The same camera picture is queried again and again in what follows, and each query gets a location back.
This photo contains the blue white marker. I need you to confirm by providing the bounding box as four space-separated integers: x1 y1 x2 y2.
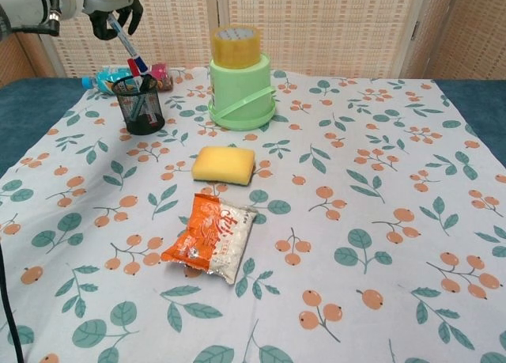
106 13 149 74

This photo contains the black mesh pen cup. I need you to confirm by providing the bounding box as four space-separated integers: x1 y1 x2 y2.
111 74 166 136

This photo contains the woven folding screen panel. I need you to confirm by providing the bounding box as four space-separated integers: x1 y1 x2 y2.
215 0 427 79
0 32 62 88
39 0 219 79
406 0 506 81

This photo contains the plastic drink bottle colourful label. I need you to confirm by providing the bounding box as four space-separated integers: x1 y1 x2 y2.
81 63 175 93

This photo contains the clear yellowish packing tape roll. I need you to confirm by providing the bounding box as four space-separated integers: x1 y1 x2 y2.
212 24 262 68

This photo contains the light green plastic bucket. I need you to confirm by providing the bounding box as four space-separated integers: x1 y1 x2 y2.
208 53 277 131

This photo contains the yellow sponge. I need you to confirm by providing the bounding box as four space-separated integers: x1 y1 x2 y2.
191 146 256 187

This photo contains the orange white snack packet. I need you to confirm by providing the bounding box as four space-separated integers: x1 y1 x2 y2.
160 193 257 285

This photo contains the floral leaf print tablecloth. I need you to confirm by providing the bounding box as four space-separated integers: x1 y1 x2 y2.
0 68 506 363

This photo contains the black cable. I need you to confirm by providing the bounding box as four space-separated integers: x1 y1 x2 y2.
0 236 25 363

